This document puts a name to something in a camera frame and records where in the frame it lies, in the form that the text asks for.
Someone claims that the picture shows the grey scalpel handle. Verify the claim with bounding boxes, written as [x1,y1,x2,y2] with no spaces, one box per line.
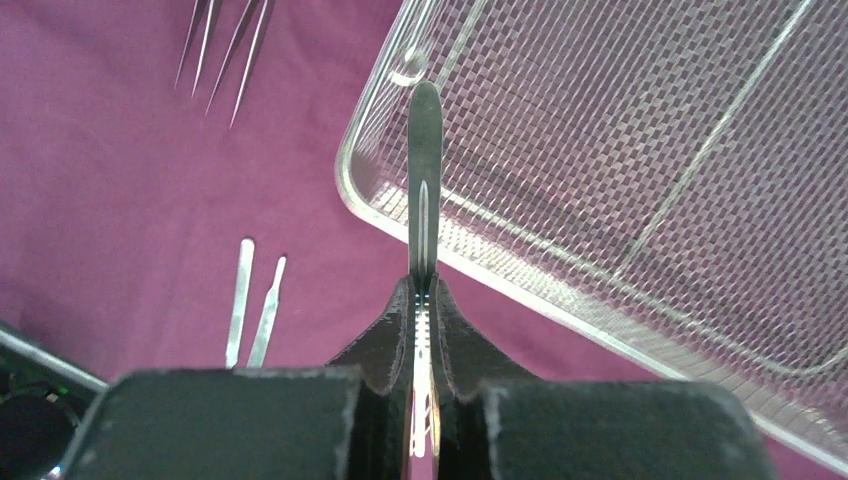
[247,256,287,368]
[225,238,255,369]
[407,81,444,458]

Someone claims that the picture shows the steel instrument tray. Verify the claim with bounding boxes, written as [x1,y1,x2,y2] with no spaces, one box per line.
[335,1,847,474]

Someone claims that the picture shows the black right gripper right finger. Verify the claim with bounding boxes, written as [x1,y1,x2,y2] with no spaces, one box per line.
[433,279,779,479]

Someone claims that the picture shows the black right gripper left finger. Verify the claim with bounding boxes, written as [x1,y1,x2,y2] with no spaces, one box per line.
[60,278,412,479]

